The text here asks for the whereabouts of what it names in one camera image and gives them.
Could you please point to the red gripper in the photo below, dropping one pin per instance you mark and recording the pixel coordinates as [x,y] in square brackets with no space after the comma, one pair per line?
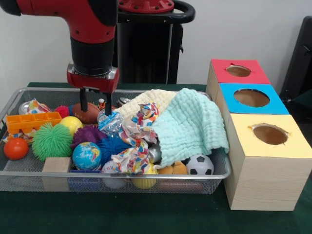
[97,84]

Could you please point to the shallow mesh bin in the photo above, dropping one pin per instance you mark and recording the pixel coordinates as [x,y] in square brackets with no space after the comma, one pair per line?
[122,182]

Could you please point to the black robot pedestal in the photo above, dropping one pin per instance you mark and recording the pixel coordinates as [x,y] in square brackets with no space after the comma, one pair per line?
[146,48]

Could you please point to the wooden box with three holes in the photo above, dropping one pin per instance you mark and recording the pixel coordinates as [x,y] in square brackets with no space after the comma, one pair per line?
[263,182]

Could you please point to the mint green cloth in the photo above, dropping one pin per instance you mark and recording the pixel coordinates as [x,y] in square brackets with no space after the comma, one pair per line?
[192,126]

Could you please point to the orange plastic tray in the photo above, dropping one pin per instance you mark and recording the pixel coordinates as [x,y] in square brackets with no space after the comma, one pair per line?
[31,120]

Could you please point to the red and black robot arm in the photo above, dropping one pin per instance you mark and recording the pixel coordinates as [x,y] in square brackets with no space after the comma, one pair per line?
[92,29]

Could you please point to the orange ball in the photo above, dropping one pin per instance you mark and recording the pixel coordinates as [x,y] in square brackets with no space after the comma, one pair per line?
[15,148]

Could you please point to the brown toy football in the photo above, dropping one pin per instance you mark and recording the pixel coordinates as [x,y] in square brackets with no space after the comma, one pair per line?
[92,115]

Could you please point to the black and white soccer ball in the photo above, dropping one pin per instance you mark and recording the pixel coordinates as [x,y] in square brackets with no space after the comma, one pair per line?
[200,164]

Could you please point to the cream white cloth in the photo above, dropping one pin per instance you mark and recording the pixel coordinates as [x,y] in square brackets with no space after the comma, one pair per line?
[158,96]

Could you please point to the black upright panel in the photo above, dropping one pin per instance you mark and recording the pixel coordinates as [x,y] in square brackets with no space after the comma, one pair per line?
[299,61]

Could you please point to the green spiky ball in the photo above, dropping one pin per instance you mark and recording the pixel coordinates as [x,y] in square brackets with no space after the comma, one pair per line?
[52,141]

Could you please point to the clear plastic bottle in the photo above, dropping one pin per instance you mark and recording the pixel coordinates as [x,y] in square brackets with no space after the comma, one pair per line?
[111,123]

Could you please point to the dark green table cloth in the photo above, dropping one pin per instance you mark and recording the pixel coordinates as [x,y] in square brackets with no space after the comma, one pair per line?
[306,100]
[146,214]

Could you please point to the globe print ball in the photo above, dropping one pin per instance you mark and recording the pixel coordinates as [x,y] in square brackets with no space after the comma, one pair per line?
[86,156]

